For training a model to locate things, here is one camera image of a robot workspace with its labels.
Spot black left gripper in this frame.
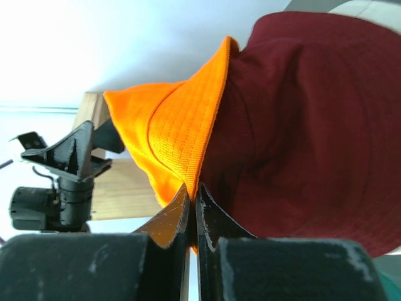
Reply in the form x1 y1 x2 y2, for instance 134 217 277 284
8 120 125 232

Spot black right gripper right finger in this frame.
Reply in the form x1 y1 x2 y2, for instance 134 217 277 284
195 182 254 300

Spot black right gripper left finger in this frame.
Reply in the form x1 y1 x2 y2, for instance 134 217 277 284
134 184 191 300

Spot orange bucket hat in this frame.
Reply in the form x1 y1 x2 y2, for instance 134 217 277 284
103 36 239 208

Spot dark red bucket hat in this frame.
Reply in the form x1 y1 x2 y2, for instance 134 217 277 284
200 12 400 257

